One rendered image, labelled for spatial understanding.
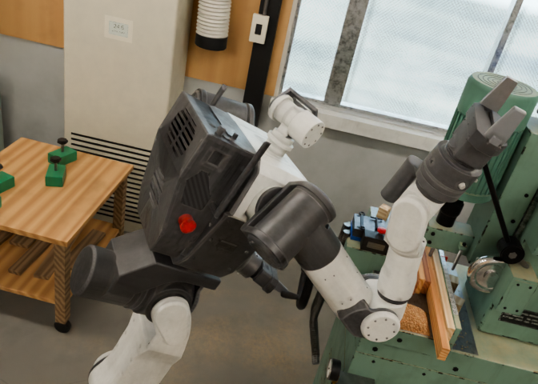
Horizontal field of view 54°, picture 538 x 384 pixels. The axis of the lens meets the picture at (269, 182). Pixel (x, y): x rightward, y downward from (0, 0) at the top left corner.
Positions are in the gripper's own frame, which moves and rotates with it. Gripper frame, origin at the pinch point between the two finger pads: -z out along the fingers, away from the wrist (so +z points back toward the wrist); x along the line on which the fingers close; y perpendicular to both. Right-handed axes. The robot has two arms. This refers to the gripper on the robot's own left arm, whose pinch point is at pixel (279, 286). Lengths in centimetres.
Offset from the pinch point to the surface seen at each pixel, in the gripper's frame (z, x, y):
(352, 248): -2.7, 14.1, 27.5
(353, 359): -23.7, 22.1, 3.6
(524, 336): -57, 23, 42
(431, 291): -23.6, 25.4, 34.3
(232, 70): 52, -120, 37
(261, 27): 55, -102, 61
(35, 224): 74, -41, -53
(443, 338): -24, 42, 29
